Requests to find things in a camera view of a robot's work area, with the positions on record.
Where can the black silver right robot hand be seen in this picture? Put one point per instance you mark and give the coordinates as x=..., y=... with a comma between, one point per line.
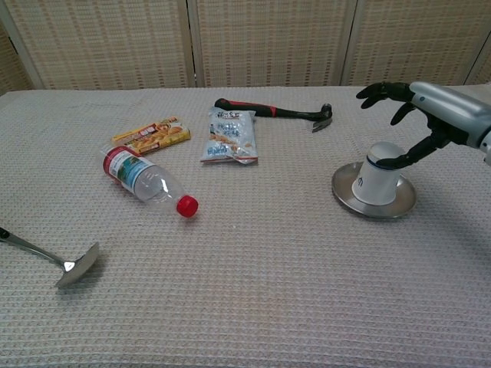
x=452, y=111

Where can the white paper cup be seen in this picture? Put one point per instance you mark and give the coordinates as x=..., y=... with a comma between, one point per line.
x=376, y=184

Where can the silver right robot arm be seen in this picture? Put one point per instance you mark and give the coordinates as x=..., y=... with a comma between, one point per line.
x=487, y=149

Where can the round metal plate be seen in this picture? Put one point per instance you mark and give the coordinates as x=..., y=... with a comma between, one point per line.
x=406, y=195

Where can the woven folding screen panel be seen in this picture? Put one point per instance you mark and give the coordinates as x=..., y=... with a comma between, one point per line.
x=484, y=69
x=103, y=42
x=414, y=42
x=268, y=42
x=11, y=73

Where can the red black claw hammer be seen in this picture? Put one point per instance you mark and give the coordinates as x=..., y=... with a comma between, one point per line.
x=245, y=105

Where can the white blue snack bag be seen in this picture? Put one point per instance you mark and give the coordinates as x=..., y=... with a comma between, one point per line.
x=230, y=134

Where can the beige woven tablecloth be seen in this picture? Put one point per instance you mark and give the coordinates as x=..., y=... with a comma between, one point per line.
x=245, y=287

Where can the yellow food box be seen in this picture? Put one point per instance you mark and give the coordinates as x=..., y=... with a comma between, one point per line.
x=161, y=134

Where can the clear bottle with red cap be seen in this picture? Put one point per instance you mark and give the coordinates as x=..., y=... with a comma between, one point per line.
x=134, y=172

